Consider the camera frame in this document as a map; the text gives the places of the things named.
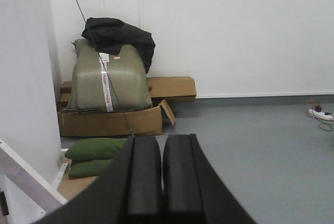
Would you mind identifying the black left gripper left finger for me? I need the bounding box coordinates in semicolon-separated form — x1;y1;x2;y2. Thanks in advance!
38;136;162;223

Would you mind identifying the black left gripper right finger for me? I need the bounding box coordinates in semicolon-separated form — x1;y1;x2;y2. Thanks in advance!
163;134;254;223

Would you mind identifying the lower green sandbag far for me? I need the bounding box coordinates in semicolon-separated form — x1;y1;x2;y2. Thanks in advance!
68;159;113;178

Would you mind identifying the green sandbag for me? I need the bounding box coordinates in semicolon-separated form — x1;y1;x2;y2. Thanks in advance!
68;159;113;178
65;137;126;161

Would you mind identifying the upper green sandbag far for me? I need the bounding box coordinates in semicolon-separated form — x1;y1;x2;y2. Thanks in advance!
65;137;126;161

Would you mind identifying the open cardboard box front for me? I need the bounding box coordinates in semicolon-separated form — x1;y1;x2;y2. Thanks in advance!
57;99;175;137

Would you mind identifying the cardboard box rear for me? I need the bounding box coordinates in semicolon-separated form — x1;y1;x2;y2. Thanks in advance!
60;76;197;113

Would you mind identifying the large olive woven sack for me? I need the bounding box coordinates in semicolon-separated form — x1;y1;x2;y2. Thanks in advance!
67;39;152;112

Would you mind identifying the white power strip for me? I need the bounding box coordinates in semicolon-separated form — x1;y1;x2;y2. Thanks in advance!
307;108;333;121

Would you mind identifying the black cloth bag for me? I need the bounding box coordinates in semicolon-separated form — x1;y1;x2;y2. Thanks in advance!
81;18;156;73

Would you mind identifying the white wooden door frame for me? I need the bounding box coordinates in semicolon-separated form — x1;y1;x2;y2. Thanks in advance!
0;0;69;224

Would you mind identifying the thin dark blue cable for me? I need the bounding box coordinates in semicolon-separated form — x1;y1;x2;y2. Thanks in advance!
65;0;135;137

